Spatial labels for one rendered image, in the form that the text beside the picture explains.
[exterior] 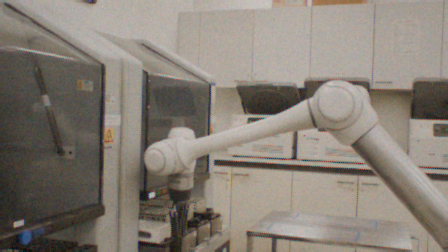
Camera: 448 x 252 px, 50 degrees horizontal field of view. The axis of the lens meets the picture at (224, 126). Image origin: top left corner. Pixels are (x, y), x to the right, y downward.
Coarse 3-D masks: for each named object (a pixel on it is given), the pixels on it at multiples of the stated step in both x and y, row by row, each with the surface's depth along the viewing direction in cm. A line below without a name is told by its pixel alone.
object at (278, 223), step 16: (256, 224) 195; (272, 224) 196; (288, 224) 197; (304, 224) 198; (320, 224) 199; (336, 224) 199; (352, 224) 200; (368, 224) 201; (384, 224) 202; (400, 224) 203; (272, 240) 225; (304, 240) 177; (320, 240) 175; (336, 240) 174; (352, 240) 174; (368, 240) 175; (384, 240) 176; (400, 240) 176; (416, 240) 193
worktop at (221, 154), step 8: (216, 152) 443; (224, 152) 446; (240, 160) 398; (248, 160) 395; (256, 160) 393; (264, 160) 391; (272, 160) 389; (280, 160) 387; (288, 160) 386; (296, 160) 388; (312, 160) 390; (320, 160) 392; (360, 168) 366; (368, 168) 364; (424, 168) 355; (432, 168) 357; (440, 168) 359
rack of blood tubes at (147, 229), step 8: (144, 224) 171; (152, 224) 172; (160, 224) 172; (168, 224) 172; (144, 232) 177; (152, 232) 165; (160, 232) 165; (168, 232) 171; (144, 240) 166; (152, 240) 165; (160, 240) 166
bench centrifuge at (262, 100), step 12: (240, 84) 414; (252, 84) 410; (264, 84) 405; (276, 84) 402; (288, 84) 399; (240, 96) 426; (252, 96) 424; (264, 96) 421; (276, 96) 417; (288, 96) 413; (252, 108) 444; (264, 108) 438; (276, 108) 434; (288, 108) 429; (240, 120) 405; (252, 120) 401; (288, 132) 386; (252, 144) 397; (264, 144) 393; (276, 144) 389; (288, 144) 386; (252, 156) 398; (264, 156) 394; (276, 156) 389; (288, 156) 386
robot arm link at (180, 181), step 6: (174, 174) 163; (180, 174) 163; (186, 174) 163; (192, 174) 165; (168, 180) 165; (174, 180) 163; (180, 180) 163; (186, 180) 163; (192, 180) 166; (168, 186) 165; (174, 186) 163; (180, 186) 163; (186, 186) 163; (192, 186) 166
